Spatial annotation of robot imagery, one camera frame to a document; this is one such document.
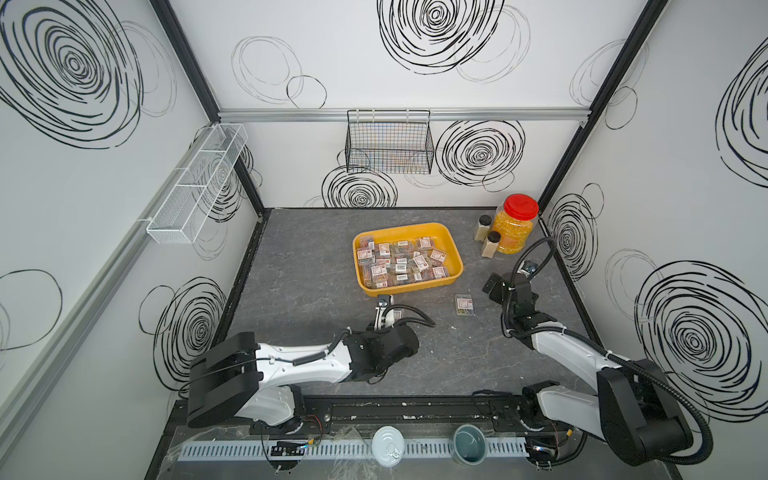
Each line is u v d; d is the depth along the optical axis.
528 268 0.77
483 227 1.05
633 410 0.41
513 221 1.01
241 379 0.41
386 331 0.61
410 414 0.75
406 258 1.02
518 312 0.68
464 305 0.91
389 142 1.24
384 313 0.69
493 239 1.00
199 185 0.71
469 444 0.70
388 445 0.66
